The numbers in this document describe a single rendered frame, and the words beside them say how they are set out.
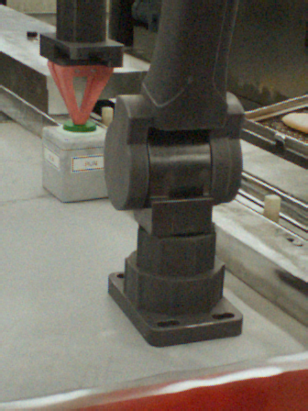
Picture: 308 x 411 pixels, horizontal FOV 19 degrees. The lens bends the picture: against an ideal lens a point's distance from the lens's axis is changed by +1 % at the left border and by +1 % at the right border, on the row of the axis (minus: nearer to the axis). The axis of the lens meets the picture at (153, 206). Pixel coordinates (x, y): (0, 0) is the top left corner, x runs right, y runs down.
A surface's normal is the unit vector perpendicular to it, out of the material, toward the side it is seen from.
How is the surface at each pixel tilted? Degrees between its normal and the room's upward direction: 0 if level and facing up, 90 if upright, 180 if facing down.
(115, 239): 0
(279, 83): 90
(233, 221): 0
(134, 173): 82
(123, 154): 90
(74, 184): 90
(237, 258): 90
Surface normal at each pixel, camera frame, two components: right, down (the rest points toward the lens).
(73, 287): 0.05, -0.94
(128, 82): 0.46, 0.32
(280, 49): -0.88, 0.11
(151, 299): -0.48, 0.27
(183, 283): 0.18, 0.33
